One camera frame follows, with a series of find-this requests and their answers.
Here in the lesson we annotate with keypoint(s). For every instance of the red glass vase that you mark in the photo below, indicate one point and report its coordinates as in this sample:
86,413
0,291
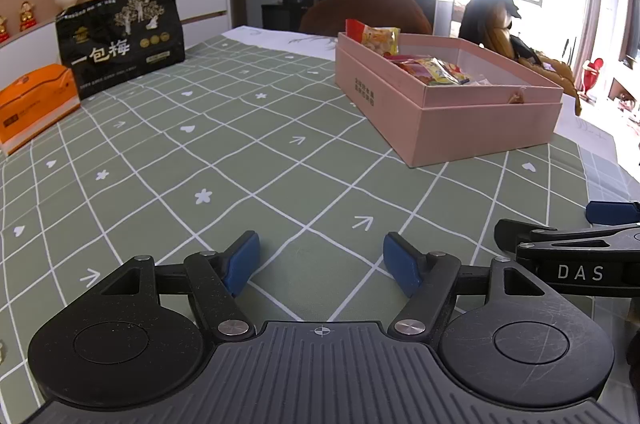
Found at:
592,77

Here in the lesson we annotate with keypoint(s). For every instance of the white standing air conditioner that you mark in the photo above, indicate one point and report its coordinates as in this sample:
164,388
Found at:
609,14

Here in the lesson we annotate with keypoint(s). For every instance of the pink cardboard box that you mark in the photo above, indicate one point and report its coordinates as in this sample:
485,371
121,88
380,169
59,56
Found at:
475,129

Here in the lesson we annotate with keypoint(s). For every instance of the orange cardboard box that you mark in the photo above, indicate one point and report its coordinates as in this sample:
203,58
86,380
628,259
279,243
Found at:
35,104

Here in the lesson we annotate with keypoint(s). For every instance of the green checked tablecloth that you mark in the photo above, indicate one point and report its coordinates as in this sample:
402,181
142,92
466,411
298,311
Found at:
250,154

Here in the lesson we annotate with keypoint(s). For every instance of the red gold figurine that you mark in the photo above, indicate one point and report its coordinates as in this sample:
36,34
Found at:
4,29
27,17

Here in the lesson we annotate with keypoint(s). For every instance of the red snack packet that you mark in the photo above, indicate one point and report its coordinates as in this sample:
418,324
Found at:
354,29

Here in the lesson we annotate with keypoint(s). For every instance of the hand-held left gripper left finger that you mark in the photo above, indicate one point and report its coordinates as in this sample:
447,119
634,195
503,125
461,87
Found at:
242,261

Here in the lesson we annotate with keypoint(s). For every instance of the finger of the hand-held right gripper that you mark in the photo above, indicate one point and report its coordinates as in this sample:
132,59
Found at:
610,211
525,231

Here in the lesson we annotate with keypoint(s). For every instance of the clear yellow cake packet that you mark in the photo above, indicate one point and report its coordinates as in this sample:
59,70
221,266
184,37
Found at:
382,40

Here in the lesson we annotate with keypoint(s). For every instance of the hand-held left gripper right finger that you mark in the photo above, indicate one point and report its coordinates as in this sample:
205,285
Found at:
400,264

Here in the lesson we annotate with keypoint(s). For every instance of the rice cracker snack packet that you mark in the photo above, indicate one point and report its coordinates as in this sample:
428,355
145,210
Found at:
482,80

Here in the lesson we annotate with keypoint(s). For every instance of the black plum gift box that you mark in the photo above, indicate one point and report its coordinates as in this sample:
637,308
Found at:
120,54

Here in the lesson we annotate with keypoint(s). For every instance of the brown massage chair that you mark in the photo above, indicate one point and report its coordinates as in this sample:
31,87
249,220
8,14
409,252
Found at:
550,69

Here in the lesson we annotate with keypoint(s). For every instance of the yellow mushroom print snack packet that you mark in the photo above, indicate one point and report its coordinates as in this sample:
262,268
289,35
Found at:
440,72

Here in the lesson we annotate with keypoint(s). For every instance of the dark jacket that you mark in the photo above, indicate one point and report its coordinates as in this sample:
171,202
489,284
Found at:
482,14

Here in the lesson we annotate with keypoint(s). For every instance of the chair with brown fleece cover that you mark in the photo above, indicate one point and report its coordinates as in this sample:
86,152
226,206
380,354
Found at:
370,9

